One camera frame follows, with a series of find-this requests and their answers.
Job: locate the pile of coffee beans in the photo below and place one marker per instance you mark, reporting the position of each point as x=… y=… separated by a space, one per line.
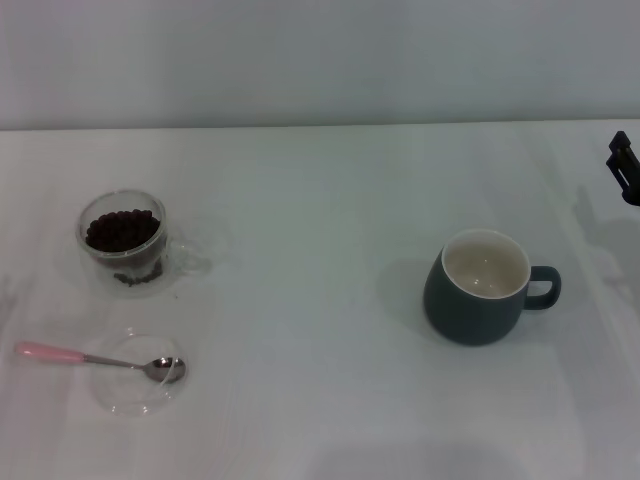
x=120 y=230

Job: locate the clear glass saucer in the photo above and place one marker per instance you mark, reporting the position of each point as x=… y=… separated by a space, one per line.
x=125 y=397

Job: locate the clear double-wall glass cup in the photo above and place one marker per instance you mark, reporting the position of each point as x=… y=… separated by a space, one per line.
x=172 y=250

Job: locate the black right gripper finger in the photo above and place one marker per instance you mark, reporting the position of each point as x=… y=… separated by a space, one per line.
x=629 y=170

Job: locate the dark green ceramic mug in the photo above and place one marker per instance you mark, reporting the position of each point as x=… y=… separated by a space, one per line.
x=465 y=320

